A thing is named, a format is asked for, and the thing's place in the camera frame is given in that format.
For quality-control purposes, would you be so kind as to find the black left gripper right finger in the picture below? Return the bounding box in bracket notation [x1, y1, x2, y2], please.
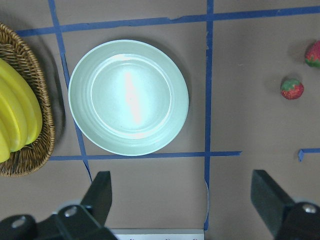
[250, 169, 295, 237]

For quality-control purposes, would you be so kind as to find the green-topped red strawberry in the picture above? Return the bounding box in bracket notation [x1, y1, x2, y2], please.
[280, 78, 305, 100]

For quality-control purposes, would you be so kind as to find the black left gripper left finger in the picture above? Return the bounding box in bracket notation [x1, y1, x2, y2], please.
[80, 171, 112, 229]

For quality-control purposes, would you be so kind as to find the yellow banana bunch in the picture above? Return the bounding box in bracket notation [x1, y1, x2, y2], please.
[0, 59, 43, 163]

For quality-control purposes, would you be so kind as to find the woven wicker basket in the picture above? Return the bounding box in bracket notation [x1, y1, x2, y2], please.
[0, 23, 56, 177]

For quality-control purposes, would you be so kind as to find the pale green plate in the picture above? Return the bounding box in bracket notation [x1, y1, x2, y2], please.
[68, 39, 189, 156]

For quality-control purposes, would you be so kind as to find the pointed red strawberry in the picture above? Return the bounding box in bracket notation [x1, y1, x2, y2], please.
[304, 40, 320, 68]

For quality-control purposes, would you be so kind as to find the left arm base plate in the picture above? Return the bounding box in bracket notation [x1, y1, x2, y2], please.
[111, 229, 205, 240]

